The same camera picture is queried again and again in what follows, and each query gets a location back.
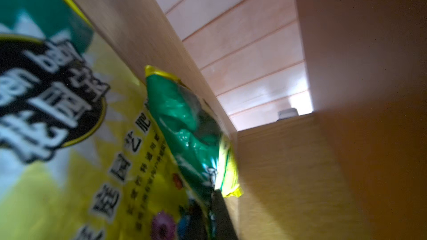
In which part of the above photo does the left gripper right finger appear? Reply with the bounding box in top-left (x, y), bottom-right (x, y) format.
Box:
top-left (211, 190), bottom-right (238, 240)

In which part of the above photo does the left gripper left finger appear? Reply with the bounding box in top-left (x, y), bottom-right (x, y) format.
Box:
top-left (186, 204), bottom-right (208, 240)

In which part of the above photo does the yellow fertilizer bag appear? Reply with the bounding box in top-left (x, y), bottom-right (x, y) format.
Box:
top-left (0, 0), bottom-right (244, 240)

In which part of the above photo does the wooden three-tier shelf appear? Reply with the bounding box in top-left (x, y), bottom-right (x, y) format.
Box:
top-left (74, 0), bottom-right (427, 240)

